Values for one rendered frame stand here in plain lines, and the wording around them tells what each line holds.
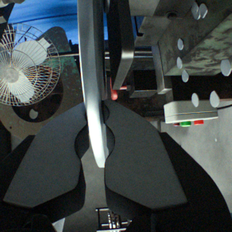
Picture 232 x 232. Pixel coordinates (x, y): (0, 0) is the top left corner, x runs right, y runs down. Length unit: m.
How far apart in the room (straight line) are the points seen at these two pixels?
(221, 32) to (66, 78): 1.44
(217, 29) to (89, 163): 6.76
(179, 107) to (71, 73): 1.26
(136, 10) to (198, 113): 0.29
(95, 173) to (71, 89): 5.59
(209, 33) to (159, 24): 0.16
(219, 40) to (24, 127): 1.56
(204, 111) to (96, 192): 6.78
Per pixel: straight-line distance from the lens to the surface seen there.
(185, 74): 0.35
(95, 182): 7.05
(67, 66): 1.64
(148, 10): 0.32
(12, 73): 1.13
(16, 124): 1.70
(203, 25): 0.30
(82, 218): 7.60
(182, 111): 0.47
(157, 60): 0.51
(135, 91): 0.51
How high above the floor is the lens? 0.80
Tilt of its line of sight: 5 degrees down
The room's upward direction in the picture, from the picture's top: 94 degrees counter-clockwise
